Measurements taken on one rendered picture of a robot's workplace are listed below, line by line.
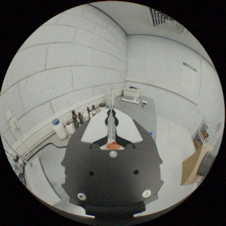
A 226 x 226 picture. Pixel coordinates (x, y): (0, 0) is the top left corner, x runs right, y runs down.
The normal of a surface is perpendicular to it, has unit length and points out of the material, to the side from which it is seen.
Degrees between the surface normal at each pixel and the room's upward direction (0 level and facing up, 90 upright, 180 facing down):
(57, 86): 90
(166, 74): 90
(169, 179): 0
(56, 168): 0
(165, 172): 0
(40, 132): 90
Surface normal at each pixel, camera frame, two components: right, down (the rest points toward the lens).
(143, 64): -0.53, 0.43
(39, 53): 0.85, 0.29
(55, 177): 0.03, -0.85
